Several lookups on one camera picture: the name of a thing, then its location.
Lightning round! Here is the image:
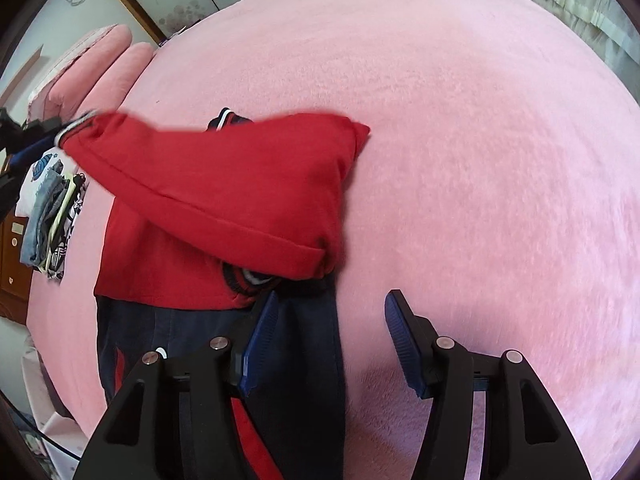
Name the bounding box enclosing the folded pink blanket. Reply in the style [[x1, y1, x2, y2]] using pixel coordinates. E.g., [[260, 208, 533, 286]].
[[87, 41, 155, 116], [27, 24, 133, 121]]

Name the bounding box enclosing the pale curtain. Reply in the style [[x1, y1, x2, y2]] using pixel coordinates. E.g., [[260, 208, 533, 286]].
[[490, 0, 640, 106]]

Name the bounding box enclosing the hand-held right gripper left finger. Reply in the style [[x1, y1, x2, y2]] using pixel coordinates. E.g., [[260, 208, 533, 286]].
[[72, 290, 281, 480]]

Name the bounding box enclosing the black cable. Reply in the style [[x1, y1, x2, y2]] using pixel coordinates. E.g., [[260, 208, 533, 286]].
[[7, 397, 85, 463]]

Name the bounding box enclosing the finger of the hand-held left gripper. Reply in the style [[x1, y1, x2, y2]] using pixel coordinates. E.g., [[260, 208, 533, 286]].
[[15, 116, 65, 168]]

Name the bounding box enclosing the pink bed blanket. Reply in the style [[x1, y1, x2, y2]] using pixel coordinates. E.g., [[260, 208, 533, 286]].
[[25, 0, 640, 480]]

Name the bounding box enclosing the brown wooden headboard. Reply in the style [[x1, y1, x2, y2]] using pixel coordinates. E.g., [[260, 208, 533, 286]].
[[0, 155, 36, 321]]

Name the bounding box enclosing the red and navy jacket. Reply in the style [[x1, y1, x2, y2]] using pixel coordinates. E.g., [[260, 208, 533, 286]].
[[54, 107, 372, 480]]

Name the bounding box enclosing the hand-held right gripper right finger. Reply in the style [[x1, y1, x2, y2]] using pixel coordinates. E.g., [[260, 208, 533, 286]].
[[384, 289, 593, 480]]

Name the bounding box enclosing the blue-grey sweatshirt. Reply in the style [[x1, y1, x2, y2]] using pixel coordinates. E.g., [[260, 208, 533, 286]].
[[20, 170, 71, 267]]

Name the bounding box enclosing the black and white printed garment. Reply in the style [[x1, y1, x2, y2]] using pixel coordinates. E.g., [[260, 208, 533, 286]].
[[44, 172, 87, 280]]

